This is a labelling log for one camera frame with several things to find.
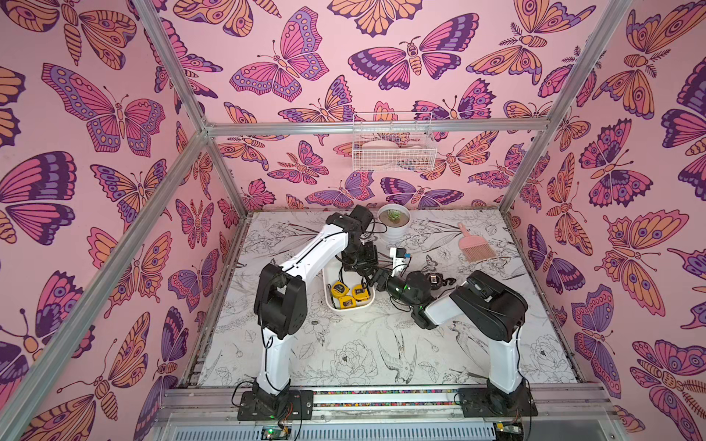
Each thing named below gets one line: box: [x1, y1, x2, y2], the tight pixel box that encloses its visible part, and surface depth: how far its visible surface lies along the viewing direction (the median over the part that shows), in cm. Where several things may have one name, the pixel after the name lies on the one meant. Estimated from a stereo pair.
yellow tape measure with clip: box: [352, 283, 371, 302], surface depth 94 cm
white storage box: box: [322, 255, 376, 311], surface depth 95 cm
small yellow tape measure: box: [339, 295, 357, 310], surface depth 92 cm
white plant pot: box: [376, 203, 412, 244], surface depth 107 cm
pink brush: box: [457, 222, 496, 263], surface depth 109 cm
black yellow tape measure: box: [330, 281, 351, 299], surface depth 96 cm
